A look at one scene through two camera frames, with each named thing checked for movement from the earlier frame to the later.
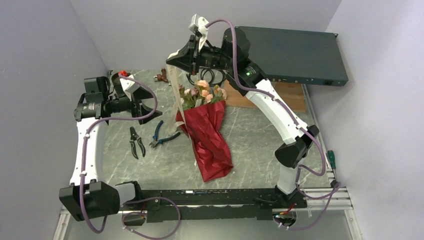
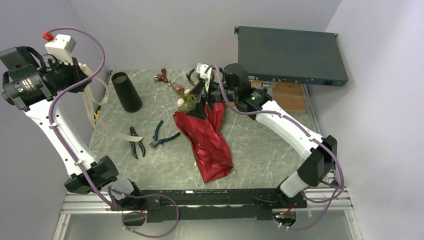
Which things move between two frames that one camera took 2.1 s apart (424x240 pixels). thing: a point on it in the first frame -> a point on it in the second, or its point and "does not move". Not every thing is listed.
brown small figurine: x=162 y=77 does not move
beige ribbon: x=177 y=116 -> x=99 y=126
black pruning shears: x=134 y=137 does not move
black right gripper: x=187 y=59 -> x=198 y=110
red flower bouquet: x=202 y=116 does not move
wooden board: x=291 y=94 does not move
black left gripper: x=141 y=94 -> x=80 y=80
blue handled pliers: x=155 y=141 does not move
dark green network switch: x=297 y=56 does not move
